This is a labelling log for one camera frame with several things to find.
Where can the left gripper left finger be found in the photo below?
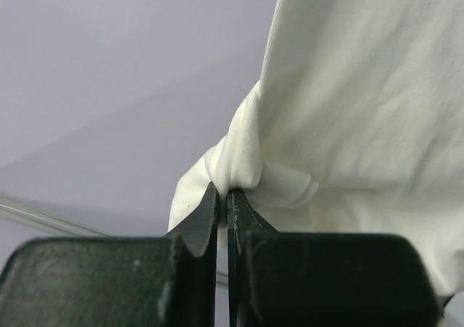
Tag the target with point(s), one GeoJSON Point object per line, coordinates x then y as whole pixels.
{"type": "Point", "coordinates": [199, 230]}

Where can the white t shirt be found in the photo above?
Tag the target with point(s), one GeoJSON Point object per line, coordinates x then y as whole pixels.
{"type": "Point", "coordinates": [355, 125]}

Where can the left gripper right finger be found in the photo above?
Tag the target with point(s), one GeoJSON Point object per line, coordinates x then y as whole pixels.
{"type": "Point", "coordinates": [244, 219]}

